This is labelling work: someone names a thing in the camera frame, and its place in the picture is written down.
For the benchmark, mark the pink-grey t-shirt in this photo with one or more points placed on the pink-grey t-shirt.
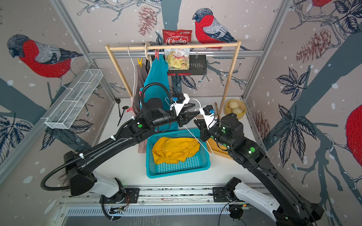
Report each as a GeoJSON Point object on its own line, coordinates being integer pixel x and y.
{"type": "Point", "coordinates": [141, 76]}

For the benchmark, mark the yellow t-shirt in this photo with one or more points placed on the yellow t-shirt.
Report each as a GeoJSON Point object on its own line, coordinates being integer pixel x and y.
{"type": "Point", "coordinates": [174, 150]}

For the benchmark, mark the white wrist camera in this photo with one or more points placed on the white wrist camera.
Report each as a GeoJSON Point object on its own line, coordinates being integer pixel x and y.
{"type": "Point", "coordinates": [177, 102]}
{"type": "Point", "coordinates": [209, 115]}

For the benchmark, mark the yellow bowl with buns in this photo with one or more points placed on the yellow bowl with buns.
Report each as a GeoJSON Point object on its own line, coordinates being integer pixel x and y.
{"type": "Point", "coordinates": [235, 106]}

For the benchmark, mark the white wire wall shelf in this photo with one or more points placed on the white wire wall shelf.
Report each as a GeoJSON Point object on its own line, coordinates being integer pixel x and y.
{"type": "Point", "coordinates": [76, 97]}

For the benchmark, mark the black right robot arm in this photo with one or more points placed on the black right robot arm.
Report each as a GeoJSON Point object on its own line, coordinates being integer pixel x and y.
{"type": "Point", "coordinates": [285, 206]}

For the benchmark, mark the yellow clothespin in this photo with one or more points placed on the yellow clothespin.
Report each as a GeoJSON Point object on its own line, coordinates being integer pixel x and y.
{"type": "Point", "coordinates": [140, 61]}

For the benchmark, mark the red Chuba chips bag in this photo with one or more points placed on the red Chuba chips bag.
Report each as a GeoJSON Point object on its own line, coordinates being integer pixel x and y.
{"type": "Point", "coordinates": [177, 58]}

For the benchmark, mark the teal plastic laundry basket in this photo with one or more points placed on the teal plastic laundry basket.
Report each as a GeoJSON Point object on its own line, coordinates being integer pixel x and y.
{"type": "Point", "coordinates": [199, 162]}

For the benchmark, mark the red clothespin on pink shirt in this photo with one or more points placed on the red clothespin on pink shirt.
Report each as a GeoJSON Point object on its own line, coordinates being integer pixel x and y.
{"type": "Point", "coordinates": [130, 110]}

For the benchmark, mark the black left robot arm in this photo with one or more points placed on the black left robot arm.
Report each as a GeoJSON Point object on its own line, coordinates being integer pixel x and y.
{"type": "Point", "coordinates": [80, 168]}

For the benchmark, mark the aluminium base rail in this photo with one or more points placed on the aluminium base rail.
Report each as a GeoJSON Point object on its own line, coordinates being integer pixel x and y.
{"type": "Point", "coordinates": [175, 200]}

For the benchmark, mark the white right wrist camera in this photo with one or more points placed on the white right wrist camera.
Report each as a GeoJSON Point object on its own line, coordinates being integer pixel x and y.
{"type": "Point", "coordinates": [209, 115]}

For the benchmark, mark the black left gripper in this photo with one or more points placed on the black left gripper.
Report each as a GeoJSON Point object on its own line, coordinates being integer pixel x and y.
{"type": "Point", "coordinates": [185, 119]}

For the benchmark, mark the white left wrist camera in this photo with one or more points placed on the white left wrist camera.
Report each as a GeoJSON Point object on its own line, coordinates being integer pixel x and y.
{"type": "Point", "coordinates": [177, 102]}

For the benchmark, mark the wooden ring hanger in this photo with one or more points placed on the wooden ring hanger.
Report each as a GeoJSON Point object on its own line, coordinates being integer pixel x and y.
{"type": "Point", "coordinates": [146, 45]}

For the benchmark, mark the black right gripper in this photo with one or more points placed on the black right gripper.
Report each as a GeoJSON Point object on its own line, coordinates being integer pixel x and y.
{"type": "Point", "coordinates": [204, 131]}

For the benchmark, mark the teal t-shirt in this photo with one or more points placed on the teal t-shirt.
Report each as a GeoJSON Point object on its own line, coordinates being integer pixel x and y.
{"type": "Point", "coordinates": [158, 74]}

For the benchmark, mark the wooden clothes rack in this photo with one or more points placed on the wooden clothes rack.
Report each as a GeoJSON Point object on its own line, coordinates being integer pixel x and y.
{"type": "Point", "coordinates": [237, 45]}

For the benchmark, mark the yellow plastic tray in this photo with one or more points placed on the yellow plastic tray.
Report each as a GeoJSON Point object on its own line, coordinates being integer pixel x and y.
{"type": "Point", "coordinates": [217, 149]}

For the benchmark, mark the black wall basket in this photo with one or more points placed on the black wall basket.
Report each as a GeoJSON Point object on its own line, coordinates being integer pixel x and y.
{"type": "Point", "coordinates": [197, 66]}

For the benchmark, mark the white wire hanger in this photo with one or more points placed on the white wire hanger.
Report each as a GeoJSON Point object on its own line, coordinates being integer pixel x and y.
{"type": "Point", "coordinates": [205, 147]}

